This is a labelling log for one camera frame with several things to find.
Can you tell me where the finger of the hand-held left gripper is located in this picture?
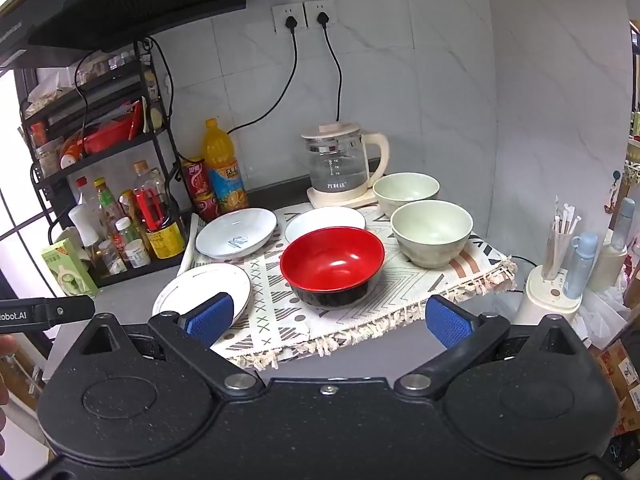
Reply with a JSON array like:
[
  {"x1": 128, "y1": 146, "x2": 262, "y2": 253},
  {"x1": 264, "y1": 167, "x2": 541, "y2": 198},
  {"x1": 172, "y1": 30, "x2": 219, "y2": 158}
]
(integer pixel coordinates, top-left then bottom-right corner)
[{"x1": 47, "y1": 295, "x2": 96, "y2": 330}]

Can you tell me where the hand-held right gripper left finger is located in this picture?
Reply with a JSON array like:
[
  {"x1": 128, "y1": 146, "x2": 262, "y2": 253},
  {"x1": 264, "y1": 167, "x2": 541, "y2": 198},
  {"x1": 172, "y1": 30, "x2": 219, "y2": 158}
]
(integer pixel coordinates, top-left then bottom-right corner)
[{"x1": 75, "y1": 292, "x2": 266, "y2": 398}]

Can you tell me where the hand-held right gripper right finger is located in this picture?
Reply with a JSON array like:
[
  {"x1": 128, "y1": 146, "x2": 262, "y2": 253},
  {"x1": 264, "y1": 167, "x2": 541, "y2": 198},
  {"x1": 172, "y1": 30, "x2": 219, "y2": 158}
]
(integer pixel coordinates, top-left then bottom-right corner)
[{"x1": 395, "y1": 294, "x2": 588, "y2": 398}]

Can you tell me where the white dark-rimmed plate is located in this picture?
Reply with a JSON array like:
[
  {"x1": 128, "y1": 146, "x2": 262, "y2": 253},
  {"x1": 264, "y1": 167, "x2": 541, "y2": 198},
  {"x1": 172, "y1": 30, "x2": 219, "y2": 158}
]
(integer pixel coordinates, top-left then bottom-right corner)
[{"x1": 152, "y1": 262, "x2": 252, "y2": 331}]

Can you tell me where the large white blue-print plate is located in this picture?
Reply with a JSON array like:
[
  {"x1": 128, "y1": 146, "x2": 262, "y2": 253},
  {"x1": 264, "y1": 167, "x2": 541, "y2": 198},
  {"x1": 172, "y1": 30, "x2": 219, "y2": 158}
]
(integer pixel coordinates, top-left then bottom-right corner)
[{"x1": 195, "y1": 207, "x2": 278, "y2": 261}]

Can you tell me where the pale green bowl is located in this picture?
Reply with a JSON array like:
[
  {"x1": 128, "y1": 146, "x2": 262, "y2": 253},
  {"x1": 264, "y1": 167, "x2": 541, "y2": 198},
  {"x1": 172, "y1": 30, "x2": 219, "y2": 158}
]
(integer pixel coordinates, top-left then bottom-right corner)
[
  {"x1": 390, "y1": 200, "x2": 474, "y2": 269},
  {"x1": 372, "y1": 172, "x2": 441, "y2": 221}
]

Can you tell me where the red and black bowl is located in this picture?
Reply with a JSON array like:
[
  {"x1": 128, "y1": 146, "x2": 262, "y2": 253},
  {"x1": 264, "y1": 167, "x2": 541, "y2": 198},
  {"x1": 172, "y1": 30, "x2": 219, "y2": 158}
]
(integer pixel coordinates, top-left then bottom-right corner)
[{"x1": 279, "y1": 226, "x2": 386, "y2": 310}]

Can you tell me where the person's left hand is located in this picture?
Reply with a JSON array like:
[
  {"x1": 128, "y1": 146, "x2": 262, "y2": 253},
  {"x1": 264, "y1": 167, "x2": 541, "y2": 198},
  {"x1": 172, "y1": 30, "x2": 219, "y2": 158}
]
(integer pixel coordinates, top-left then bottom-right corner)
[{"x1": 0, "y1": 334, "x2": 17, "y2": 431}]

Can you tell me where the green and cream box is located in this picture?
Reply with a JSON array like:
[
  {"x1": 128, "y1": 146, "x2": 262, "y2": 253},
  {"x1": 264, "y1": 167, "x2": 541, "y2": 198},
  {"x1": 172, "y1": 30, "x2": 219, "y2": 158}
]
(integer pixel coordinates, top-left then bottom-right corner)
[{"x1": 40, "y1": 237, "x2": 101, "y2": 298}]

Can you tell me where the small glass spice jar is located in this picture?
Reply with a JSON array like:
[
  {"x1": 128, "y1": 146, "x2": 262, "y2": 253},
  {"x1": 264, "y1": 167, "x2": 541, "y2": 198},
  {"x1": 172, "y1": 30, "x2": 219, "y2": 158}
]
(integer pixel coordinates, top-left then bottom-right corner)
[{"x1": 97, "y1": 240, "x2": 126, "y2": 276}]

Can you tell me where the patterned fringed table mat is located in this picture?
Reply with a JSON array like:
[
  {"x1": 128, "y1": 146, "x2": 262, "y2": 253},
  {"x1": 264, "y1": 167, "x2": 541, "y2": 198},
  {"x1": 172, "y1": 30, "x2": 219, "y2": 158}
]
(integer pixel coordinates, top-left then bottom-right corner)
[{"x1": 175, "y1": 200, "x2": 518, "y2": 371}]

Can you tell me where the white pill jar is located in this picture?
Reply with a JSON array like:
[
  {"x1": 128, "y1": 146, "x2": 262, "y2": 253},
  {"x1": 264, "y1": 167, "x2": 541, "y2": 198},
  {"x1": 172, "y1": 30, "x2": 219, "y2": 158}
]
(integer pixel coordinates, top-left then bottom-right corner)
[{"x1": 122, "y1": 239, "x2": 152, "y2": 268}]

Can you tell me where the tall white bottle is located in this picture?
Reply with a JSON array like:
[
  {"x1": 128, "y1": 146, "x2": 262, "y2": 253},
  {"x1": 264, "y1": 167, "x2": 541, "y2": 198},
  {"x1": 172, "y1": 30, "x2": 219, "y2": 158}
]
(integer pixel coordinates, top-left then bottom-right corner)
[{"x1": 67, "y1": 204, "x2": 103, "y2": 271}]

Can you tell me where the large soy sauce bottle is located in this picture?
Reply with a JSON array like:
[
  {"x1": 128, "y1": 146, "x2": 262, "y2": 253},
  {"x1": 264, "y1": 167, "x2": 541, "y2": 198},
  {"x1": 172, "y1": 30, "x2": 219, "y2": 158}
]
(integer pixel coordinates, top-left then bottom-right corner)
[{"x1": 131, "y1": 160, "x2": 187, "y2": 261}]

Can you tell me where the small green white-cap bottle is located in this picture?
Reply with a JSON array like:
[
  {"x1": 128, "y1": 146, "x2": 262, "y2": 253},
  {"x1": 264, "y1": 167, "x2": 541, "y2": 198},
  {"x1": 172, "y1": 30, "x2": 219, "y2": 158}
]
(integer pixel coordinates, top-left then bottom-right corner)
[{"x1": 114, "y1": 216, "x2": 143, "y2": 256}]

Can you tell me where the cream chopstick holder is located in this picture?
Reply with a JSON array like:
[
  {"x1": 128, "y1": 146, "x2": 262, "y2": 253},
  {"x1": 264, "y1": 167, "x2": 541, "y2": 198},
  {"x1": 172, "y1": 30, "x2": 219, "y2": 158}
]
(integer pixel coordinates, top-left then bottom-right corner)
[{"x1": 514, "y1": 260, "x2": 583, "y2": 328}]

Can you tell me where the red drink can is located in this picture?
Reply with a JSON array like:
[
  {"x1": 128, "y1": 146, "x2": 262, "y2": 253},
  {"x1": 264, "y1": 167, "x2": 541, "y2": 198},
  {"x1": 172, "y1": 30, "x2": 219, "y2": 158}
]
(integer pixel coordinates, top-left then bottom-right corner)
[
  {"x1": 192, "y1": 191, "x2": 221, "y2": 223},
  {"x1": 181, "y1": 156, "x2": 211, "y2": 198}
]

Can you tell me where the clear red-cap bottle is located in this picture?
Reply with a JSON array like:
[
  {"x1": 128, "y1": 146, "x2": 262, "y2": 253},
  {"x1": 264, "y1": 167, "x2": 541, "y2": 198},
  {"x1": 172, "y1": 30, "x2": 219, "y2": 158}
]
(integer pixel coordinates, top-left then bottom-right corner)
[{"x1": 70, "y1": 176, "x2": 101, "y2": 221}]

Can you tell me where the bundle of wrapped chopsticks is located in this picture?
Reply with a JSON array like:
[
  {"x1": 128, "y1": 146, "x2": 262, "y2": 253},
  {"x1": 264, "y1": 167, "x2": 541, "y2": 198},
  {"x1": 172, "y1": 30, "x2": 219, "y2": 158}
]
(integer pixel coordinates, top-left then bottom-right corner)
[{"x1": 542, "y1": 195, "x2": 583, "y2": 281}]

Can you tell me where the light blue thermos bottle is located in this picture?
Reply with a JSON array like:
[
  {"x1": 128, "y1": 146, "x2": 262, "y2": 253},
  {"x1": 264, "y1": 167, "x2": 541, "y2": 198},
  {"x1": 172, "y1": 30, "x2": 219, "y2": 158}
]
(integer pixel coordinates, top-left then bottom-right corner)
[{"x1": 562, "y1": 232, "x2": 599, "y2": 301}]

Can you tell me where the orange juice bottle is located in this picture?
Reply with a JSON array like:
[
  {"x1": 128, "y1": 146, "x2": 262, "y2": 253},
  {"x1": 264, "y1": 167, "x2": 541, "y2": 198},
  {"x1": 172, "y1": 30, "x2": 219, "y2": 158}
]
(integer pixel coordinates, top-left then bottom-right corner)
[{"x1": 202, "y1": 117, "x2": 249, "y2": 213}]

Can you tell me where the small white plate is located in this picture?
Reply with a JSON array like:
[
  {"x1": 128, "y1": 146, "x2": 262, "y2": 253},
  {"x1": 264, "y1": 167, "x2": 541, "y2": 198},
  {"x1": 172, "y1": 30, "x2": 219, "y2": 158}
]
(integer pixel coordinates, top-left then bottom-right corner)
[{"x1": 284, "y1": 206, "x2": 367, "y2": 245}]

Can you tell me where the white plastic bag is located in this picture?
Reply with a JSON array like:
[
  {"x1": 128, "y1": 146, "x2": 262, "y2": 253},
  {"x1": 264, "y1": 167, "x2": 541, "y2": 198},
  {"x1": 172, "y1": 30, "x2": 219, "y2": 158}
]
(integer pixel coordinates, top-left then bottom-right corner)
[{"x1": 575, "y1": 285, "x2": 636, "y2": 346}]

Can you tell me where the cream kettle base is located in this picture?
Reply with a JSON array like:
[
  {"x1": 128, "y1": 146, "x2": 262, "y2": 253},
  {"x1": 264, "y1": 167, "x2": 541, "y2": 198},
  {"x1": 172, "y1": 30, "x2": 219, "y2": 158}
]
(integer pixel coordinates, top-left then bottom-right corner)
[{"x1": 306, "y1": 185, "x2": 388, "y2": 210}]

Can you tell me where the cream round container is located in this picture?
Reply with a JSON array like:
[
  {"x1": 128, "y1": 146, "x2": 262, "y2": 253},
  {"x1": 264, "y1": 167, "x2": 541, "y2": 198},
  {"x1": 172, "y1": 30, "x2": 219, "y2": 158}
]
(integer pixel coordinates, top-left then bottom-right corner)
[{"x1": 587, "y1": 240, "x2": 628, "y2": 293}]

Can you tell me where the black metal kitchen rack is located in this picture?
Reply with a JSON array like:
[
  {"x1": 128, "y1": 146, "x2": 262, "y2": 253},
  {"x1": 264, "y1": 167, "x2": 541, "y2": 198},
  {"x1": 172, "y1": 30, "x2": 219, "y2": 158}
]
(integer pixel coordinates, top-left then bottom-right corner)
[{"x1": 15, "y1": 35, "x2": 193, "y2": 288}]

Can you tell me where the cardboard box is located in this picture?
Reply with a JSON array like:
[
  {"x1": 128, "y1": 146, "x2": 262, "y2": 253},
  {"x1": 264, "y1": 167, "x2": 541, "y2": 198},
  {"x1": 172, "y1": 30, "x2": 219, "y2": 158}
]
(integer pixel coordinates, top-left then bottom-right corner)
[{"x1": 595, "y1": 327, "x2": 640, "y2": 436}]

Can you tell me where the red plastic tray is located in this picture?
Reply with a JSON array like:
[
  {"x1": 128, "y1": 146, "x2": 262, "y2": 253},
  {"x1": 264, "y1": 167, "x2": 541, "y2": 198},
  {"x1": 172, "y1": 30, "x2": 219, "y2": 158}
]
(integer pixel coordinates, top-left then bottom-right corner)
[{"x1": 62, "y1": 102, "x2": 143, "y2": 158}]

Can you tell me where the glass electric kettle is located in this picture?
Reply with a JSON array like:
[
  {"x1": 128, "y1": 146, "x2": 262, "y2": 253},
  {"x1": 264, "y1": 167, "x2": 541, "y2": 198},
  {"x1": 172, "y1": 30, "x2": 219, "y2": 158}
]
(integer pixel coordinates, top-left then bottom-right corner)
[{"x1": 301, "y1": 122, "x2": 391, "y2": 201}]

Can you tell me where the grey-blue bottle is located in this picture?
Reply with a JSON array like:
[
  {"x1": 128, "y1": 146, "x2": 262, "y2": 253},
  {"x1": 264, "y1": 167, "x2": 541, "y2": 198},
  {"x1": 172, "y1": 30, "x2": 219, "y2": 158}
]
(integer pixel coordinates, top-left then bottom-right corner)
[{"x1": 610, "y1": 197, "x2": 637, "y2": 253}]

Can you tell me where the bag of dry goods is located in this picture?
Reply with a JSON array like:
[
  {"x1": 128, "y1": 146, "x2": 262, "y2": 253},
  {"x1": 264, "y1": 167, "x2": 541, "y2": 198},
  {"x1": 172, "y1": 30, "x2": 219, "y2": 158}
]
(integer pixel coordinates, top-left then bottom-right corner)
[{"x1": 22, "y1": 72, "x2": 76, "y2": 116}]

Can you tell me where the black range hood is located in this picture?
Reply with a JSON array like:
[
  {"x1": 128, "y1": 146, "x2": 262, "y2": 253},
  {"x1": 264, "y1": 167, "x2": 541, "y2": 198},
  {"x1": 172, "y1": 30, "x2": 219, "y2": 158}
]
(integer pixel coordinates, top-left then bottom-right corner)
[{"x1": 0, "y1": 0, "x2": 326, "y2": 68}]

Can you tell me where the black cable on rack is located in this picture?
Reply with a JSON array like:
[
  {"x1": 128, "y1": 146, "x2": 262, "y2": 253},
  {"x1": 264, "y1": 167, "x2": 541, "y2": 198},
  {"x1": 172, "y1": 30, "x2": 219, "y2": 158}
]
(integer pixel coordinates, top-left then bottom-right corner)
[{"x1": 142, "y1": 35, "x2": 176, "y2": 133}]

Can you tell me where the black kettle power cable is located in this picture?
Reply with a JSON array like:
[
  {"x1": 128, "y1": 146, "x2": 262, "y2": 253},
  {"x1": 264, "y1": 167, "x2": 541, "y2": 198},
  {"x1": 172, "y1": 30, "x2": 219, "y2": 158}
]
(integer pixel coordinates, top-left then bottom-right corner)
[{"x1": 317, "y1": 11, "x2": 345, "y2": 126}]

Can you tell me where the white wall socket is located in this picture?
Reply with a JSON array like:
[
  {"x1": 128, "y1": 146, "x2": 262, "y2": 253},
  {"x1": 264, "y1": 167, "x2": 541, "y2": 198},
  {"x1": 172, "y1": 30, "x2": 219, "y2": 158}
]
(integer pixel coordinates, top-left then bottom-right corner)
[
  {"x1": 304, "y1": 0, "x2": 337, "y2": 31},
  {"x1": 271, "y1": 2, "x2": 306, "y2": 35}
]

